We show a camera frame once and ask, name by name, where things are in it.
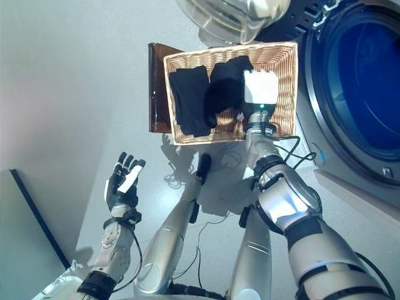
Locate white tangled floor cable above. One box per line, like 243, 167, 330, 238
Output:
218, 146, 248, 166

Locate robot waist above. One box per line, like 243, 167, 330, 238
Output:
168, 282, 226, 300

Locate white cable loop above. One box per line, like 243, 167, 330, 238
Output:
164, 162, 191, 190

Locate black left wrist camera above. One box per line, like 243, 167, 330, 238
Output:
126, 209, 142, 224

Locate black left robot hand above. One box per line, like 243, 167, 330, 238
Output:
104, 152, 146, 216

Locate black shirt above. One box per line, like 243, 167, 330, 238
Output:
202, 55, 254, 128

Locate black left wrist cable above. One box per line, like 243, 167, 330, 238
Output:
112, 227, 143, 293

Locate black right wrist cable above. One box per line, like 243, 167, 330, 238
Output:
265, 123, 318, 166

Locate large wicker laundry basket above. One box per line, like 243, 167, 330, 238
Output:
162, 41, 298, 146

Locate thin tether cable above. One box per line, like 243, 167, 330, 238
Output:
173, 211, 232, 291

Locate silver left robot leg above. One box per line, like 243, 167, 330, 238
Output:
133, 152, 213, 296

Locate grey front-load washing machine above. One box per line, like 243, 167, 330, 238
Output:
256, 0, 400, 194

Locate silver right robot leg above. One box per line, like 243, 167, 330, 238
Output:
227, 176, 273, 300

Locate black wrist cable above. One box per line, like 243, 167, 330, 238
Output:
265, 123, 318, 166
112, 227, 143, 293

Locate round glass washer door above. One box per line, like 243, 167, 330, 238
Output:
176, 0, 313, 44

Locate black baseboard strip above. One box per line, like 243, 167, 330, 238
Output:
9, 168, 71, 269

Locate brown wooden stool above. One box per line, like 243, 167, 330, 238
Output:
147, 42, 185, 134

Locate black trousers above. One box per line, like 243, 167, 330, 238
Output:
168, 65, 211, 138

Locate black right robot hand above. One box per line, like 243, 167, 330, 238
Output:
242, 69, 279, 124

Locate silver robot leg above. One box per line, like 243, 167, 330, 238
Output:
227, 176, 273, 300
133, 152, 213, 296

